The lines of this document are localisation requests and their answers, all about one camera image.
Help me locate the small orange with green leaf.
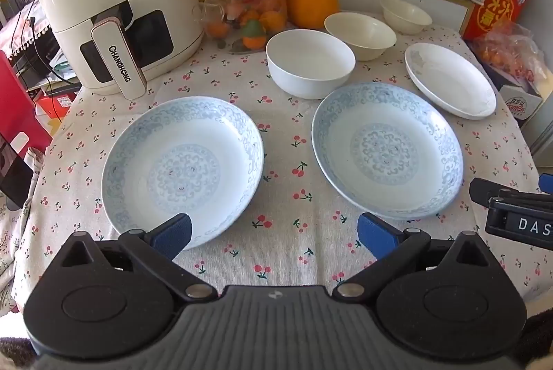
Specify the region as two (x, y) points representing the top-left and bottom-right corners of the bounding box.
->
(242, 20), (265, 50)

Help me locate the white printed carton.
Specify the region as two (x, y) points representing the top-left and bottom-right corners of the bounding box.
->
(501, 80), (546, 129)

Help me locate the small cream bowl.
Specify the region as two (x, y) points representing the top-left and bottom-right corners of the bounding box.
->
(380, 0), (433, 36)

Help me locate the large orange with stem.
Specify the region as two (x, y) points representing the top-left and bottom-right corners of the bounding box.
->
(286, 0), (340, 29)

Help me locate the red bag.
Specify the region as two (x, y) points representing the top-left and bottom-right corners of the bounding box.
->
(0, 50), (53, 163)

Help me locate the large white bowl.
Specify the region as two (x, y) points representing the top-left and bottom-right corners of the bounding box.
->
(265, 29), (356, 100)

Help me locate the pile of small oranges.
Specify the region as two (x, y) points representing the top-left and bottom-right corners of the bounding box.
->
(231, 0), (288, 33)

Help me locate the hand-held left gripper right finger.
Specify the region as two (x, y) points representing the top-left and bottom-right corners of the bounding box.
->
(334, 212), (498, 302)

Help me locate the cherry print tablecloth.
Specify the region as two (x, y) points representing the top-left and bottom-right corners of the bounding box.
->
(13, 20), (541, 310)

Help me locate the blue patterned plate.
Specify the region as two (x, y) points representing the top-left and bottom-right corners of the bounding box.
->
(311, 82), (464, 219)
(101, 95), (264, 250)

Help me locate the plastic bag of small fruit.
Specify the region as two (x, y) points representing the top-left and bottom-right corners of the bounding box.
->
(471, 24), (553, 82)

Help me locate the plain white plate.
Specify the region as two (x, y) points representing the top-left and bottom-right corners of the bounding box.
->
(405, 43), (497, 120)

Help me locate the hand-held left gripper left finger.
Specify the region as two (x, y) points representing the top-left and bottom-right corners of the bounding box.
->
(56, 213), (219, 302)

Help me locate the medium cream bowl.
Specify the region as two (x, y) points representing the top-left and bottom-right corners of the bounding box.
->
(324, 12), (397, 62)

